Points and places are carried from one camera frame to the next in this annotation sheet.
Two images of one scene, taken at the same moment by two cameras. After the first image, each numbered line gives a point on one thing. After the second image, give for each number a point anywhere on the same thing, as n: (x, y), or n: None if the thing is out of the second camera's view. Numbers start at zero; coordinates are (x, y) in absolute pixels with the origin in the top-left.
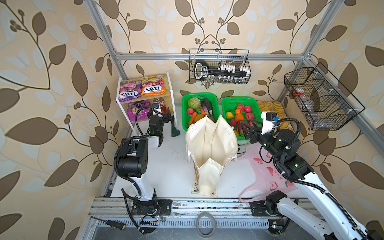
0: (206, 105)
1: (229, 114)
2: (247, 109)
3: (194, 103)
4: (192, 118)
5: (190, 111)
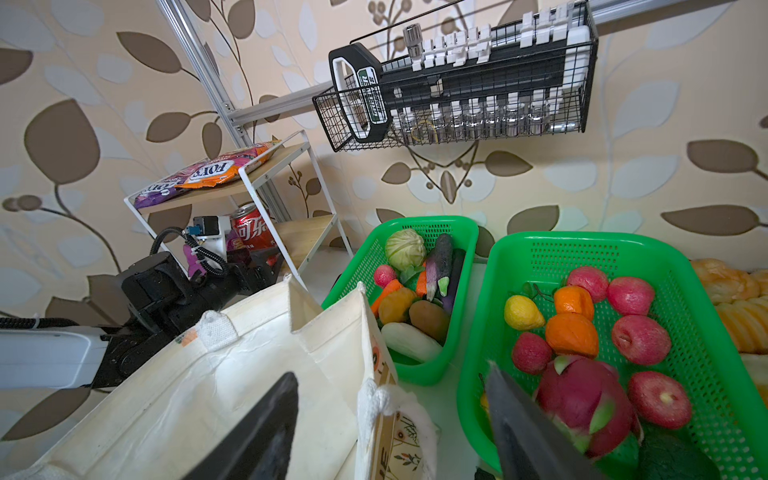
0: (443, 271)
1: (522, 313)
2: (642, 340)
3: (406, 251)
4: (390, 287)
5: (383, 274)
